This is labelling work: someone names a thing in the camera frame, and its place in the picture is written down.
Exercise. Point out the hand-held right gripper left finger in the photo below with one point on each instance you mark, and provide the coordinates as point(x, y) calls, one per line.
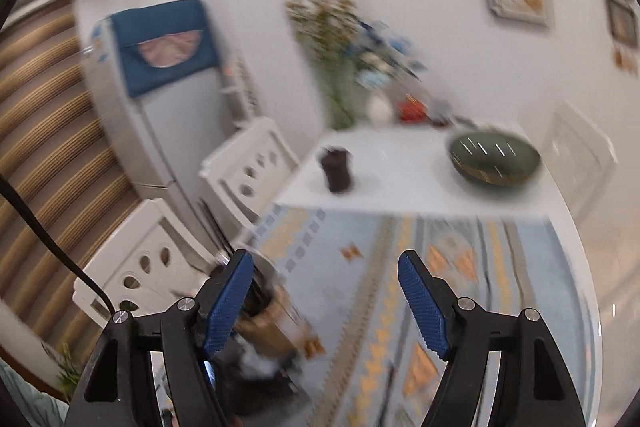
point(227, 302)

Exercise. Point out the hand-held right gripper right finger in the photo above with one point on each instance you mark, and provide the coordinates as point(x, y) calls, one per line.
point(425, 302)

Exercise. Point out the bamboo utensil holder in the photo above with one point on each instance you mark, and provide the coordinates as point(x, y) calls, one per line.
point(270, 322)

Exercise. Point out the black chopstick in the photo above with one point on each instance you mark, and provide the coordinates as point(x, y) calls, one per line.
point(210, 222)
point(217, 232)

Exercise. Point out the person's left forearm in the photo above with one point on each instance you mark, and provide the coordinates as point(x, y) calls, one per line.
point(30, 402)

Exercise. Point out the blue patterned woven mat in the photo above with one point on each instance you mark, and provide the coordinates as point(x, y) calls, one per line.
point(350, 307)

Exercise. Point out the white carved chair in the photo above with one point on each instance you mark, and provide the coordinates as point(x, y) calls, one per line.
point(580, 152)
point(250, 167)
point(150, 232)

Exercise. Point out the green ceramic bowl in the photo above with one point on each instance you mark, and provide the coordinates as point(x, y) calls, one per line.
point(492, 162)

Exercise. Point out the dark lidded mug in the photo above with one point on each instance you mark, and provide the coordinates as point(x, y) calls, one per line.
point(336, 169)

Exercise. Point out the green potted plant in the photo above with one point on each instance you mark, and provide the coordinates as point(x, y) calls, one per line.
point(70, 372)

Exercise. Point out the grey refrigerator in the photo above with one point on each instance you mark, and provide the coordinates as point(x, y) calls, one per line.
point(165, 132)

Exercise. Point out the red lidded teacup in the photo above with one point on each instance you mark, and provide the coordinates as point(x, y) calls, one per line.
point(411, 109)

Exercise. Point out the white vase with blue flowers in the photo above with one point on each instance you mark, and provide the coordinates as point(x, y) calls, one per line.
point(378, 109)

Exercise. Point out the white storage rack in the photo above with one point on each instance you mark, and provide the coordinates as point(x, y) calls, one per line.
point(245, 97)

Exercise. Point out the glass vase with green stems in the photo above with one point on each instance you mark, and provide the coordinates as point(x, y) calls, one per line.
point(340, 97)

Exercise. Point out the striped brown curtain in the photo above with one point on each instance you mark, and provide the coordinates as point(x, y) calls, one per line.
point(50, 107)

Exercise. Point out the blue refrigerator cover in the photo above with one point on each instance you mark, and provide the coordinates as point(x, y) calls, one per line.
point(150, 42)

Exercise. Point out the small orange wall ornaments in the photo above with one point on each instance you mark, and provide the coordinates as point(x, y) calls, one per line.
point(625, 59)

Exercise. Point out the small dark picture frame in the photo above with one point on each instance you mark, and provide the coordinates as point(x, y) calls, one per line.
point(622, 19)

